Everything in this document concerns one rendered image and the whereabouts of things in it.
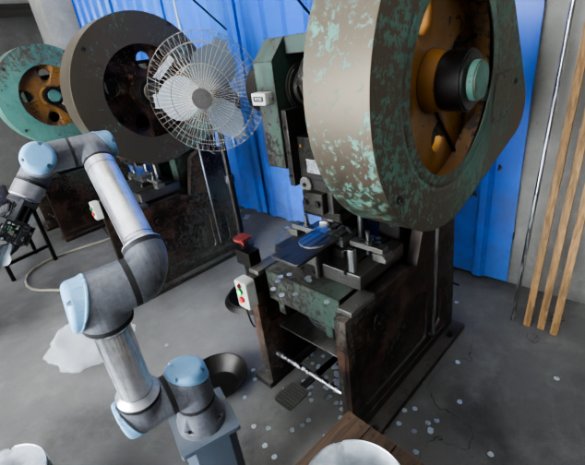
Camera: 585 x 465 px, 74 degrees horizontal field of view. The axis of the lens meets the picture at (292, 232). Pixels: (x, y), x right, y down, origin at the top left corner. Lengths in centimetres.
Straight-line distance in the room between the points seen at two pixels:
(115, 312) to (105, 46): 174
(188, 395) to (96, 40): 183
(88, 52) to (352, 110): 177
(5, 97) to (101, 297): 324
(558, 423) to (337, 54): 165
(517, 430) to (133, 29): 262
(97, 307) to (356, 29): 77
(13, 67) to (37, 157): 298
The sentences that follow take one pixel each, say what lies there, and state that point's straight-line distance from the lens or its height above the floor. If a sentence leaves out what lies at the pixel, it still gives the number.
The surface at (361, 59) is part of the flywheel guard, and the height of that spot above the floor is 143.
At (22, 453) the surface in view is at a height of 31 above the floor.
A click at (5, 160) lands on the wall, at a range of 768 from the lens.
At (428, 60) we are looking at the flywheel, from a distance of 115.
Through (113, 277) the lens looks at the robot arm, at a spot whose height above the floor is 108.
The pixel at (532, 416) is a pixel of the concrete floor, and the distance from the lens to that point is 200.
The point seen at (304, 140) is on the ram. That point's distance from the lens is 142.
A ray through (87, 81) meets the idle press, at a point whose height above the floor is 143.
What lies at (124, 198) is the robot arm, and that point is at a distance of 103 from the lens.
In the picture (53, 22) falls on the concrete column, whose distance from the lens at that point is 620.
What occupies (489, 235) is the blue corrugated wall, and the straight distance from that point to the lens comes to 259.
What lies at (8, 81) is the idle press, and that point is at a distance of 404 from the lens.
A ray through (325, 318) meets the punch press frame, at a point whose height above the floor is 53.
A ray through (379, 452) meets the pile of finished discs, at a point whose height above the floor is 38.
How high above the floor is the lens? 147
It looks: 26 degrees down
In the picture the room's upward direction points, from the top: 8 degrees counter-clockwise
